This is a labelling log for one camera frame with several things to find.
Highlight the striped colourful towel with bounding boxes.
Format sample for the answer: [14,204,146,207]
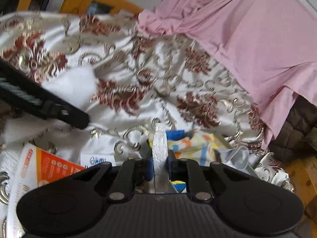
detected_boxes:
[148,129,217,166]

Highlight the grey face mask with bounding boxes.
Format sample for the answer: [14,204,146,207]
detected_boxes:
[216,146,258,178]

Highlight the orange white package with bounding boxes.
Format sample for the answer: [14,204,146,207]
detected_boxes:
[6,143,84,237]

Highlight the brown quilted jacket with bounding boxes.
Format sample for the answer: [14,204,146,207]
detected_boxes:
[269,96,316,164]

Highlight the pink bed sheet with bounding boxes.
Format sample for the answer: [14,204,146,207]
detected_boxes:
[137,0,316,148]

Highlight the white towel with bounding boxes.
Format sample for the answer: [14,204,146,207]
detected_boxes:
[4,66,97,143]

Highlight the cardboard box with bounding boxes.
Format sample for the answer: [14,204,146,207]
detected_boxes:
[285,156,317,223]

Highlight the floral satin bedspread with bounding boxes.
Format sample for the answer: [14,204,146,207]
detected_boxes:
[1,12,294,237]

